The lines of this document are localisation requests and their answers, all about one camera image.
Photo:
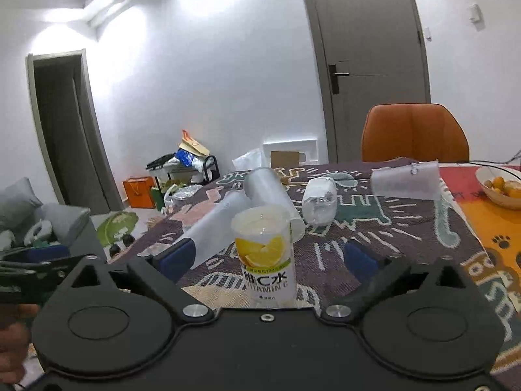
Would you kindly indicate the grey sofa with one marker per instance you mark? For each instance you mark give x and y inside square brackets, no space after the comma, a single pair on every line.
[44,216]

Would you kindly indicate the cardboard box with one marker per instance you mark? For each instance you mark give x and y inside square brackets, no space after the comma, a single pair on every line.
[284,159]

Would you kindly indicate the dark doorway frame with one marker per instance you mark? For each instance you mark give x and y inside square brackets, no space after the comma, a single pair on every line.
[61,130]

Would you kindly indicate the orange chair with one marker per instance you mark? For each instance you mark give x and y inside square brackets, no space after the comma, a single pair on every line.
[415,134]

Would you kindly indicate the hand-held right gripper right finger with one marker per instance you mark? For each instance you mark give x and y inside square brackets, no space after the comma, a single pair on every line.
[360,260]

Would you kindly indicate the white plastic bag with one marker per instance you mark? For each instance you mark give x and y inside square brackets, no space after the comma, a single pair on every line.
[252,161]

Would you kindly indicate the pile of bags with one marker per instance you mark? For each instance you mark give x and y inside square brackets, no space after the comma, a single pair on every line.
[191,148]

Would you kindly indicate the small white wall switch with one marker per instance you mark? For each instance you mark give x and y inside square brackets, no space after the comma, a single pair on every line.
[427,33]

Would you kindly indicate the orange printed cloth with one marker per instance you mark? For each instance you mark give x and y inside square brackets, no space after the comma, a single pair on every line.
[484,228]

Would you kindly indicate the lemon label plastic bottle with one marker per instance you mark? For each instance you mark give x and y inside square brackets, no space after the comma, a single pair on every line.
[266,260]

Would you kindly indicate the person's left hand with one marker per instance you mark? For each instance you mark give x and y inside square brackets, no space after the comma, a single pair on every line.
[12,342]

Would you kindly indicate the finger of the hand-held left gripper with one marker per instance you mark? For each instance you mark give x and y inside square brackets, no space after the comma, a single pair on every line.
[67,264]

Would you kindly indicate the grey door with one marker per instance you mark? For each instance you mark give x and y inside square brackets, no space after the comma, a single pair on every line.
[366,49]

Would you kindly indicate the green leaf mat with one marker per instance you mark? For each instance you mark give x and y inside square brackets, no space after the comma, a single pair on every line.
[116,228]

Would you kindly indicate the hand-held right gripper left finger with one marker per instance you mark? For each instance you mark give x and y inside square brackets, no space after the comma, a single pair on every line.
[176,260]

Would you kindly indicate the black rack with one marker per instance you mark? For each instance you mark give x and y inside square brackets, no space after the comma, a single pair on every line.
[185,171]

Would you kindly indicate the white bowl of oranges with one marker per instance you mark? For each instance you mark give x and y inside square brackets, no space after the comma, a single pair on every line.
[502,189]

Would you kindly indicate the orange box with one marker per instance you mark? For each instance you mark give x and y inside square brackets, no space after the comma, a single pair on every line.
[139,192]

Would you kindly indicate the clear plastic bottle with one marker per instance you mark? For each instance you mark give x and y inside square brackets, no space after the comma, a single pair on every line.
[320,199]

